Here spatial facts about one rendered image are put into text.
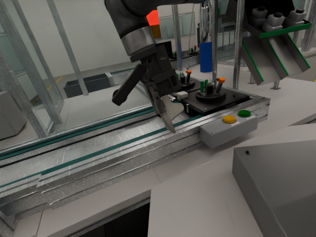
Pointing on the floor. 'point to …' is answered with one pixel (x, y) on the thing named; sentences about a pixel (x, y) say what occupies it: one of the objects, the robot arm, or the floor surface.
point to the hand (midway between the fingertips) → (164, 125)
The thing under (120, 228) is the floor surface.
